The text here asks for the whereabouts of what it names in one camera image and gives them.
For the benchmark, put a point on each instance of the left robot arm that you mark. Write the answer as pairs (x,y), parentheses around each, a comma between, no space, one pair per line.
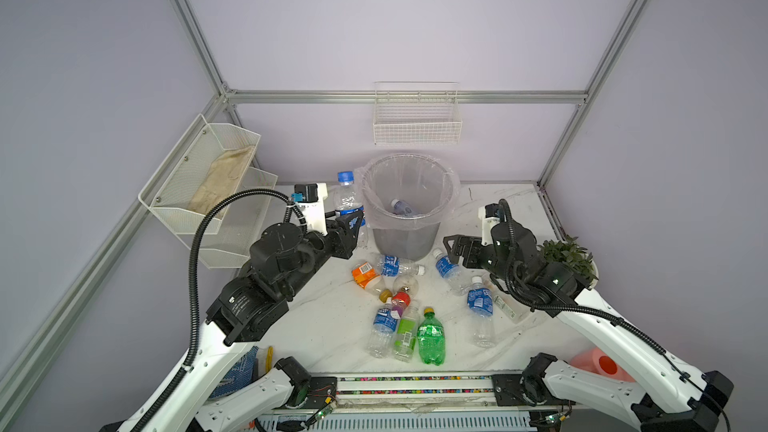
(234,323)

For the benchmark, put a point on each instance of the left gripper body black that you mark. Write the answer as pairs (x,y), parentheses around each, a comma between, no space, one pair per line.
(315,246)

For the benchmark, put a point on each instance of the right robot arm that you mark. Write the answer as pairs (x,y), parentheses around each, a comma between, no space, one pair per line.
(662,393)

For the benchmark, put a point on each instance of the pink watering can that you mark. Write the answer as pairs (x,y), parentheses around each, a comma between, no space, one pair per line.
(596,361)

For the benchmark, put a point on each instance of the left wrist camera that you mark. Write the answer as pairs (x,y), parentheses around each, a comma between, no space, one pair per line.
(310,199)

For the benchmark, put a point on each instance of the potted green plant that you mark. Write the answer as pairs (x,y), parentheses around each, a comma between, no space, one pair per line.
(570,253)

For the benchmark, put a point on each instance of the lying blue label bottle top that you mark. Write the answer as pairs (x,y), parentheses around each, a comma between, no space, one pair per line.
(393,266)

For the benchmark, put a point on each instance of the grey bin with plastic liner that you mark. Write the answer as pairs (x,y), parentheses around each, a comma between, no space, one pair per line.
(406,196)

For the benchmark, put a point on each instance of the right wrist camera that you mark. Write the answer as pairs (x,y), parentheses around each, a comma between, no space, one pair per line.
(490,217)

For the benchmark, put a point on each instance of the white wire wall basket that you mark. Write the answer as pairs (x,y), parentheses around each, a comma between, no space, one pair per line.
(414,113)

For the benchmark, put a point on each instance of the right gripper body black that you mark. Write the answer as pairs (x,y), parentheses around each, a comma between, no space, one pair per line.
(502,269)

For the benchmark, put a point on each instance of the clear bottle white cap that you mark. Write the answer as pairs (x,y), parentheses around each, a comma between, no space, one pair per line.
(403,209)

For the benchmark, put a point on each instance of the clear bottle green cap right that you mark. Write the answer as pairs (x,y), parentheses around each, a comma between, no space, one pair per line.
(506,304)

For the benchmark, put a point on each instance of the orange label bottle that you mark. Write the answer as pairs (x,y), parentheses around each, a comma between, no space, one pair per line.
(367,278)

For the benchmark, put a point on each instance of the green soda bottle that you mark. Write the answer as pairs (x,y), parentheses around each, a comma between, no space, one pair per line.
(431,339)

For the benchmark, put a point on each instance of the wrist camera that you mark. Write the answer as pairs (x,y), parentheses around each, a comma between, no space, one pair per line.
(310,199)
(490,217)

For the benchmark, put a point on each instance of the green label red cap bottle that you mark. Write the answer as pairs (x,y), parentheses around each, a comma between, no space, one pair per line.
(406,311)

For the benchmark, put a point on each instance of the white mesh two-tier shelf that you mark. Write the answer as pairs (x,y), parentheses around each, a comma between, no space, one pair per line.
(211,162)

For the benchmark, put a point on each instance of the blue dotted glove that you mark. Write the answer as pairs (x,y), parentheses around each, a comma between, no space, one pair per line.
(241,374)

